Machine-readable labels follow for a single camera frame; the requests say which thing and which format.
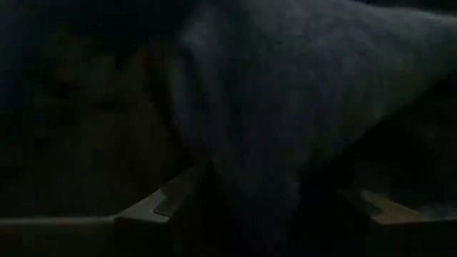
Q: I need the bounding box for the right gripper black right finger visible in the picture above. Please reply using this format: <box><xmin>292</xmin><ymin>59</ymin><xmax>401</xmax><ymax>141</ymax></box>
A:
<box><xmin>341</xmin><ymin>188</ymin><xmax>457</xmax><ymax>257</ymax></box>

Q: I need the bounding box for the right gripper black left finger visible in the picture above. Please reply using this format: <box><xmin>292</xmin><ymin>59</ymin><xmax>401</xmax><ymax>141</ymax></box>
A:
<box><xmin>0</xmin><ymin>163</ymin><xmax>216</xmax><ymax>257</ymax></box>

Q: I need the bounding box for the heathered blue-grey garment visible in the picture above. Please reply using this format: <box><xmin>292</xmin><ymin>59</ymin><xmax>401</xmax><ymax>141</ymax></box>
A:
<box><xmin>167</xmin><ymin>0</ymin><xmax>457</xmax><ymax>257</ymax></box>

